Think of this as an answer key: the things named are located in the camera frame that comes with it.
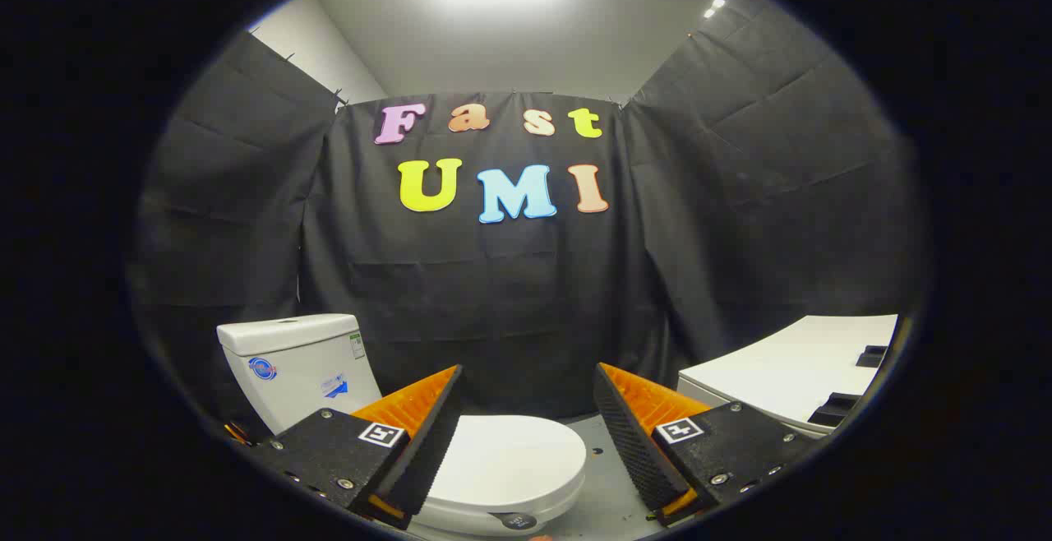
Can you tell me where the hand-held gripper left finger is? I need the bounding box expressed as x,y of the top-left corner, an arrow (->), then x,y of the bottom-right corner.
247,364 -> 465,530

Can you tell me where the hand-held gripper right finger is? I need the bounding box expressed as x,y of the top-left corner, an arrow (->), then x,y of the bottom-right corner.
593,363 -> 823,527

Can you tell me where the white toilet lid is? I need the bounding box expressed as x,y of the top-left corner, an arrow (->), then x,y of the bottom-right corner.
423,414 -> 588,519

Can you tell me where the white ceramic toilet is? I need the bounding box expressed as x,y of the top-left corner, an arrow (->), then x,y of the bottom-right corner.
216,313 -> 586,539

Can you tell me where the white grooved cabinet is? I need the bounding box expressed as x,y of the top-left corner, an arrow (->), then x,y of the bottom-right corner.
676,314 -> 899,439

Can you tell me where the black backdrop cloth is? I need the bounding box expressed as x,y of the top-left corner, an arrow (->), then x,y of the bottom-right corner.
127,0 -> 930,443

